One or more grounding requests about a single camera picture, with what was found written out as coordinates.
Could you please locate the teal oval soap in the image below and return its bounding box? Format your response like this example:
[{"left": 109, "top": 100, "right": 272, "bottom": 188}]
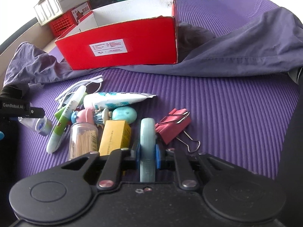
[{"left": 111, "top": 106, "right": 137, "bottom": 124}]

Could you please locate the pink binder clip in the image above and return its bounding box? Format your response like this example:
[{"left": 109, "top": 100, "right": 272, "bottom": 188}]
[{"left": 155, "top": 109, "right": 201, "bottom": 153}]

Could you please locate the purple grey cloth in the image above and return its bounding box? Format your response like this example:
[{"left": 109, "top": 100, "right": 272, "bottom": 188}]
[{"left": 4, "top": 7, "right": 302, "bottom": 86}]

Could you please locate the pink blue figurine keychain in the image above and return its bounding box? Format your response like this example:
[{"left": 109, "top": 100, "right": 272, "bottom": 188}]
[{"left": 70, "top": 108, "right": 112, "bottom": 126}]

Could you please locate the white blue toothpaste tube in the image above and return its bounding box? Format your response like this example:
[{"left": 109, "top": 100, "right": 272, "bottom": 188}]
[{"left": 83, "top": 92, "right": 156, "bottom": 110}]

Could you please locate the red plastic crate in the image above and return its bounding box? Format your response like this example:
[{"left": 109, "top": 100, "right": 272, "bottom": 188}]
[{"left": 48, "top": 1, "right": 91, "bottom": 37}]

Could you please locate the green white marker pen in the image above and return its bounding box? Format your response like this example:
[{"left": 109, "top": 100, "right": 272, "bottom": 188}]
[{"left": 46, "top": 85, "right": 86, "bottom": 154}]

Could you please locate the clear plastic cup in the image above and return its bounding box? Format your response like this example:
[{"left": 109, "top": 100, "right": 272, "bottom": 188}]
[{"left": 18, "top": 116, "right": 52, "bottom": 136}]

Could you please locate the red cardboard box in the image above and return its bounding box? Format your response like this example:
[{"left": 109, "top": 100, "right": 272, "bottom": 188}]
[{"left": 55, "top": 0, "right": 178, "bottom": 70}]

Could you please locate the yellow small carton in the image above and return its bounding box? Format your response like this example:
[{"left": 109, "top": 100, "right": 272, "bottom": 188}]
[{"left": 99, "top": 120, "right": 131, "bottom": 156}]

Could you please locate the purple foam mat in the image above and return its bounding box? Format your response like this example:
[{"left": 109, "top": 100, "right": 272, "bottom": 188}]
[{"left": 17, "top": 0, "right": 301, "bottom": 180}]

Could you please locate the clear toothpick jar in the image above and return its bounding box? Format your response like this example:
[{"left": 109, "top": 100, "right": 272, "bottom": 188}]
[{"left": 68, "top": 122, "right": 98, "bottom": 160}]

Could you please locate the light blue caster wheel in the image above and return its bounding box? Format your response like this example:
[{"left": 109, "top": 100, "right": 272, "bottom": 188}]
[{"left": 140, "top": 118, "right": 156, "bottom": 183}]

